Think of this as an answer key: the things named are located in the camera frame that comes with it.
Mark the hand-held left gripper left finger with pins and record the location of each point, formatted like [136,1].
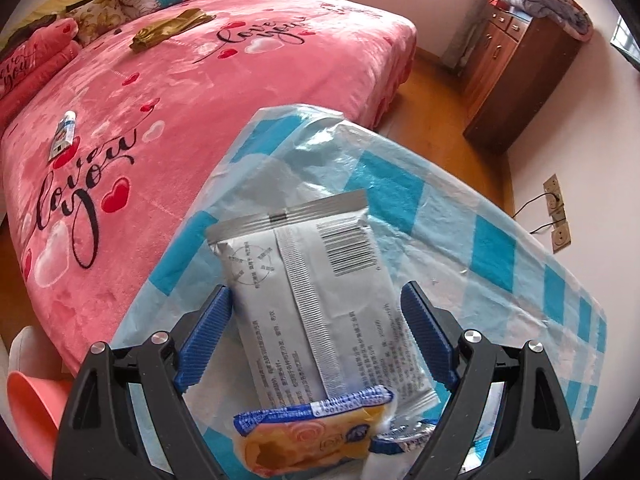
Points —
[207,335]

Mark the orange and blue snack wrapper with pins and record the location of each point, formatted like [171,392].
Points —
[290,440]

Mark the dark brown cloth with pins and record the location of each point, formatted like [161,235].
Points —
[25,30]

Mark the brown wooden cabinet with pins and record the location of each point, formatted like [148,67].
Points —
[520,70]

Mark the white cloth beside bin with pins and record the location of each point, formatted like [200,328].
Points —
[30,347]

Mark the pink printed pillow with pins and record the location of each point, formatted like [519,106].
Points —
[35,45]
[45,72]

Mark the silver snack packet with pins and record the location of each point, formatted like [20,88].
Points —
[310,300]

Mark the beige wall socket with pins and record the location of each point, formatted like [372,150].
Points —
[554,195]
[561,236]

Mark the pink plastic bucket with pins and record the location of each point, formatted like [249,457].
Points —
[35,405]

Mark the bed with pink bedspread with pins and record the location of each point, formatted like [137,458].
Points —
[175,85]

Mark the folded pink grey blanket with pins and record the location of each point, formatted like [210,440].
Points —
[545,0]

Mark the yellow bear print pillow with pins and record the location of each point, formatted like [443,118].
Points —
[100,17]

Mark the olive green cloth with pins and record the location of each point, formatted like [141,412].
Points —
[170,27]

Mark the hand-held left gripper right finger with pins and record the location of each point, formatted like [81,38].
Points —
[425,330]

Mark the blue white checked tablecloth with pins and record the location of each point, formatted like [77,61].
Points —
[450,220]

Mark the blue white tube wrapper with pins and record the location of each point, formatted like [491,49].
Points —
[64,135]

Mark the yellow headboard cover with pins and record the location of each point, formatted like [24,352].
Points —
[55,2]

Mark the grey checked curtain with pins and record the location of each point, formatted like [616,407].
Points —
[470,15]

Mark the wall television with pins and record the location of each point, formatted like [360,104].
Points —
[627,42]

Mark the small blue clear wrapper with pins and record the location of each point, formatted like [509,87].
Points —
[402,439]

